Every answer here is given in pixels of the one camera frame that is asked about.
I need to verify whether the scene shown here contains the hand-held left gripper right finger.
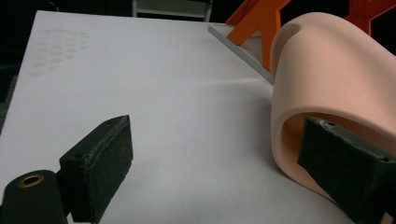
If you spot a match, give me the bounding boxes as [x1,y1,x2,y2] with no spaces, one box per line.
[296,116,396,224]

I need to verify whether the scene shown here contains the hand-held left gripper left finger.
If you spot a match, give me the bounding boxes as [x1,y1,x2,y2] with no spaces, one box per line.
[59,114,134,224]

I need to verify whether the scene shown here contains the pink rubber slipper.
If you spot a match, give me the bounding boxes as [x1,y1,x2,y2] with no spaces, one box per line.
[269,11,396,224]

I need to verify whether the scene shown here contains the white shoe rack orange supports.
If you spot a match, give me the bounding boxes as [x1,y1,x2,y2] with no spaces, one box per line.
[207,0,396,86]

